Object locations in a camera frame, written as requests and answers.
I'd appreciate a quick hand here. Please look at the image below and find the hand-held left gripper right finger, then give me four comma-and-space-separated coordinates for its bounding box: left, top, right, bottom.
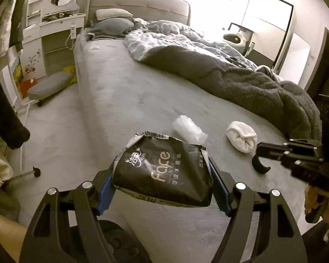
208, 157, 309, 263

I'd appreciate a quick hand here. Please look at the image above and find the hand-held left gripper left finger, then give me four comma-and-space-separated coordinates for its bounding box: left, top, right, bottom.
19, 168, 113, 263

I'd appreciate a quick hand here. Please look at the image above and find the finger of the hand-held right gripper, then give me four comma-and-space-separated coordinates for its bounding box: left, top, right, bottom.
281, 155, 323, 172
252, 139, 323, 174

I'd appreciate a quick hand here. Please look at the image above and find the white cloth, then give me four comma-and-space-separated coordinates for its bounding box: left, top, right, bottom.
225, 121, 257, 153

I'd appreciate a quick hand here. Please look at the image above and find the black trash bin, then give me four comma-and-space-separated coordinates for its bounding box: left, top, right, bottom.
97, 219, 154, 263

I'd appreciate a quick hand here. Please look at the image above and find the black tissue packet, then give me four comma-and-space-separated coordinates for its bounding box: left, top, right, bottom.
111, 131, 215, 207

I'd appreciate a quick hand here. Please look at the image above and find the person's right hand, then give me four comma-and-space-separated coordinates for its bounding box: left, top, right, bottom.
304, 184, 329, 225

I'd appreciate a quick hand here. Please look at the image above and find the clear plastic wrapper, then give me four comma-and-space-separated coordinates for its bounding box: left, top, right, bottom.
172, 115, 208, 145

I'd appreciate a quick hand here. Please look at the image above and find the white clothes rack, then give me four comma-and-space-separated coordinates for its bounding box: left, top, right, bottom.
5, 99, 42, 187

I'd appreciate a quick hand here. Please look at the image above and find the grey patterned duvet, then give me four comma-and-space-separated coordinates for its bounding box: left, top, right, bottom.
123, 19, 322, 146

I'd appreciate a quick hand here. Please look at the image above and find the dark door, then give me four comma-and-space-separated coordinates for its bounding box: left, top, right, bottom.
307, 27, 329, 99

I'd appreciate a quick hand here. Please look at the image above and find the grey bed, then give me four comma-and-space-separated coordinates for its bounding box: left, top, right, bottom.
73, 0, 322, 263

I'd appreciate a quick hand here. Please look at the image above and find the black chair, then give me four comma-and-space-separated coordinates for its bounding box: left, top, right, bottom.
223, 23, 255, 58

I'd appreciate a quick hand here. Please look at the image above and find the white rounded object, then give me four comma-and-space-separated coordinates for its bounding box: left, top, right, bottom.
223, 31, 247, 47

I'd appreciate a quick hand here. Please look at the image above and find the black hanging garment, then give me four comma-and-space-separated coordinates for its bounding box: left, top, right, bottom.
0, 0, 30, 151

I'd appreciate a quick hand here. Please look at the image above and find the grey cushioned stool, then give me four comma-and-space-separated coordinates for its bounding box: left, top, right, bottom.
27, 73, 74, 106

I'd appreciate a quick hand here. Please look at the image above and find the yellow object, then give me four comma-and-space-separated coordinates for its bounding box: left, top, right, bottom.
62, 65, 79, 84

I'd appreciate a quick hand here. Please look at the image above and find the sliding door wardrobe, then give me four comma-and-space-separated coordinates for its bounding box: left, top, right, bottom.
219, 0, 295, 73

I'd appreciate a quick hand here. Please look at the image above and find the colourful picture board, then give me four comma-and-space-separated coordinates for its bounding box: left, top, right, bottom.
9, 56, 31, 99

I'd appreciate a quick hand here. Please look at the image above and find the grey pillow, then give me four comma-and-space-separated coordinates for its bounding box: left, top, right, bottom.
89, 18, 135, 37

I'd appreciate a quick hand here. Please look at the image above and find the white desk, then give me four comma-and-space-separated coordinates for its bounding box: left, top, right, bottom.
0, 0, 86, 107

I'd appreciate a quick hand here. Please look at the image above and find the white pillow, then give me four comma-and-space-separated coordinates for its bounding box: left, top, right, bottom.
95, 8, 134, 21

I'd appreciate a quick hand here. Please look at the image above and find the grey hanging garment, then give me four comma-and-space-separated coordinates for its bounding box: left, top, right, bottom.
12, 0, 30, 52

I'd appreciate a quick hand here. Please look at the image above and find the white hanging garment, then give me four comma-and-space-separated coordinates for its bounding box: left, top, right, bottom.
0, 0, 18, 58

